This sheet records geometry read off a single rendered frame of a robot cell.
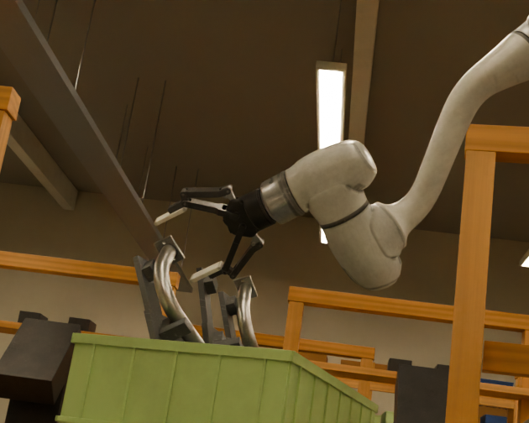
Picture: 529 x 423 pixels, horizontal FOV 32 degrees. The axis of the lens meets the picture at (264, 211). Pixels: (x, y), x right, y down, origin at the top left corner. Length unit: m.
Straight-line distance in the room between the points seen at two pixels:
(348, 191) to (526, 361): 1.31
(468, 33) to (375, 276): 6.24
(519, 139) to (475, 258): 0.41
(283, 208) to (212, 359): 0.33
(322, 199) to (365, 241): 0.11
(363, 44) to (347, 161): 5.87
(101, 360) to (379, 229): 0.55
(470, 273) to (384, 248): 1.12
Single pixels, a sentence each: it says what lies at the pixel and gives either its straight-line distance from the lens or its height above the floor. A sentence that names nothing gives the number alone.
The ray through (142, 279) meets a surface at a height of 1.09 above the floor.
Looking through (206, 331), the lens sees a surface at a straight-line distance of 1.84.
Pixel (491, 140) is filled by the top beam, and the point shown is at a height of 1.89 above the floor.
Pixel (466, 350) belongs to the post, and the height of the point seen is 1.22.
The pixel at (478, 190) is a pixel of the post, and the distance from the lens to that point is 2.90.
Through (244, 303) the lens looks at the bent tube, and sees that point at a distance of 2.02.
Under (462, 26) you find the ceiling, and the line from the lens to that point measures 7.78.
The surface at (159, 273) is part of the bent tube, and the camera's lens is 1.73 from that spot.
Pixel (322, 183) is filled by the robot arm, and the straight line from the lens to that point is 1.67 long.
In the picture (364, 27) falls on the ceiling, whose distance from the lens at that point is 7.28.
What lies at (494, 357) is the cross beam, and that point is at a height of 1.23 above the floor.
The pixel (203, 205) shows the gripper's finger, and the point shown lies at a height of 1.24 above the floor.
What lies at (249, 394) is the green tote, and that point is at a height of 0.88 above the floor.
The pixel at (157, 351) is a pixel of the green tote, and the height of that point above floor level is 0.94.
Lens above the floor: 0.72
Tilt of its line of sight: 17 degrees up
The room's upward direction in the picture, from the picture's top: 8 degrees clockwise
